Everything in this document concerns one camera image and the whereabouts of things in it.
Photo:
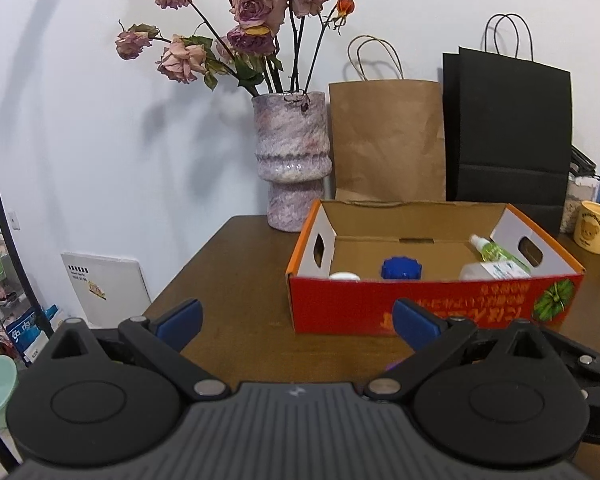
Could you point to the brown paper bag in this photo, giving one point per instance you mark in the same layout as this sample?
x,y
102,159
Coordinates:
x,y
385,135

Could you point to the black paper bag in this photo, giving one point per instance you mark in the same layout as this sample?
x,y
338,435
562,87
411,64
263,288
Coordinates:
x,y
510,125

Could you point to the blue white package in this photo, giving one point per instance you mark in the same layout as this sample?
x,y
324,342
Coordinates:
x,y
30,332

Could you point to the mottled pink ceramic vase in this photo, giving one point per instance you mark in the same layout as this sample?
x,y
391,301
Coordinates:
x,y
290,150

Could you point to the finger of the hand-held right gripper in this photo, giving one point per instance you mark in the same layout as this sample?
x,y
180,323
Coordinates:
x,y
587,362

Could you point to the white flat cardboard package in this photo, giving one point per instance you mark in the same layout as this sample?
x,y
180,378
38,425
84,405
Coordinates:
x,y
105,285

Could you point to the yellow bear mug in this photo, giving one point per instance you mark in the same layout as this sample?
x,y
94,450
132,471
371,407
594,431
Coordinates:
x,y
592,227

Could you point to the clear jar with black lid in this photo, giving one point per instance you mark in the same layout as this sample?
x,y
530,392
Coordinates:
x,y
577,195

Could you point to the dried pink rose bouquet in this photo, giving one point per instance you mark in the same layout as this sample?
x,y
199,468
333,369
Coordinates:
x,y
252,7

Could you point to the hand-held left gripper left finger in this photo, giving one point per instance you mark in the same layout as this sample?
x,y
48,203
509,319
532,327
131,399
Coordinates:
x,y
180,320

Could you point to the green spray bottle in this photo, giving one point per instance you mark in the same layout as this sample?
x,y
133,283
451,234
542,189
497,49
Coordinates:
x,y
497,252

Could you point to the red cardboard box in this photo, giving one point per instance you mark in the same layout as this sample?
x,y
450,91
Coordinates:
x,y
340,305

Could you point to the blue ridged bottle cap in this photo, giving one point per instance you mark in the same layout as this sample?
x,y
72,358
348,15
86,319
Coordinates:
x,y
401,267

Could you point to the white wall socket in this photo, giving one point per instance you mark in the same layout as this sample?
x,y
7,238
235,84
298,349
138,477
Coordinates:
x,y
13,220

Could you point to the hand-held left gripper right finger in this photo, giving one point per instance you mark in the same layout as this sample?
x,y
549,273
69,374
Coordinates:
x,y
412,325

